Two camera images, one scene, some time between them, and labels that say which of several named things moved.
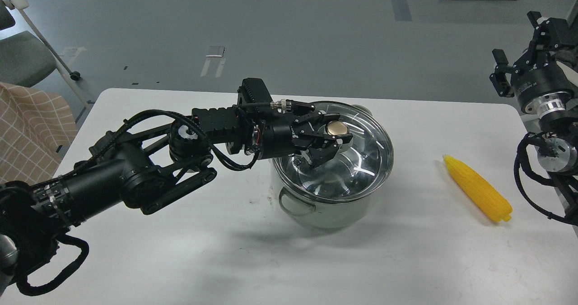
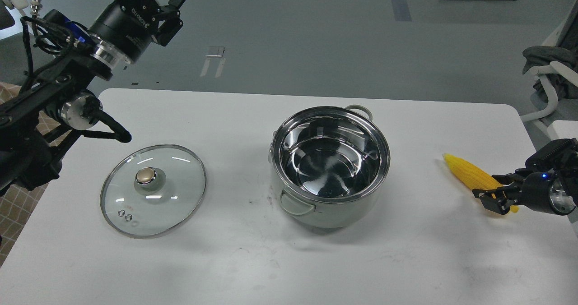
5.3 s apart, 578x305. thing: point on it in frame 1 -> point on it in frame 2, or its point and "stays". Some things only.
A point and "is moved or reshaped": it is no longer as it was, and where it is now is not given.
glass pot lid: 359,167 -> 152,191
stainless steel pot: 338,193 stays
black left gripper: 278,138 -> 126,25
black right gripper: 540,72 -> 544,190
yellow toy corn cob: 491,201 is moved or reshaped
